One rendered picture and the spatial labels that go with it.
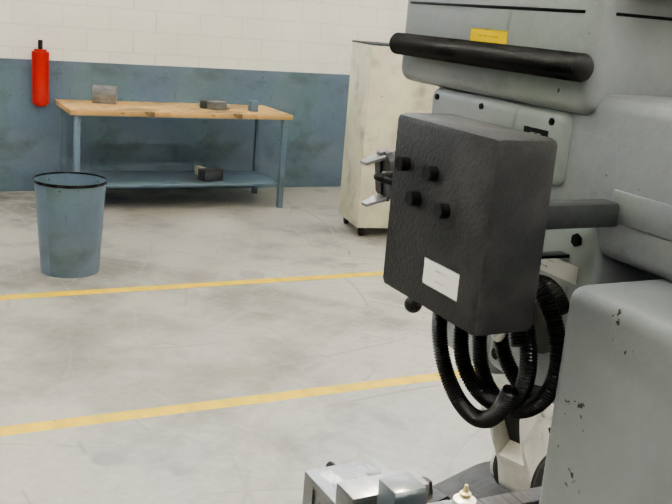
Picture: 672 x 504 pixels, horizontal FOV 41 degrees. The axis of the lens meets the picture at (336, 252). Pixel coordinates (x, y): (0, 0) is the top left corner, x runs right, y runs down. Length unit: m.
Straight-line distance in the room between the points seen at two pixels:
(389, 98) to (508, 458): 5.37
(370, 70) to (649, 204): 6.42
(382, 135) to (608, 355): 6.62
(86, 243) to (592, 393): 5.31
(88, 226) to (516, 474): 4.17
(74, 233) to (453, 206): 5.23
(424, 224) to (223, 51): 8.18
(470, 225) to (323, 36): 8.65
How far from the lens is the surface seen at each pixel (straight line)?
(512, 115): 1.30
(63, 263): 6.18
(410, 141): 1.04
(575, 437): 1.07
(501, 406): 1.09
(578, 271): 1.20
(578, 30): 1.19
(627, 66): 1.21
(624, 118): 1.15
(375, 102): 7.50
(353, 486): 1.56
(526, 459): 2.42
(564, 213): 1.09
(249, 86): 9.27
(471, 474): 2.73
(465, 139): 0.95
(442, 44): 1.37
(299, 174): 9.62
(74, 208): 6.05
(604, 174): 1.17
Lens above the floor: 1.83
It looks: 15 degrees down
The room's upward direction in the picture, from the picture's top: 5 degrees clockwise
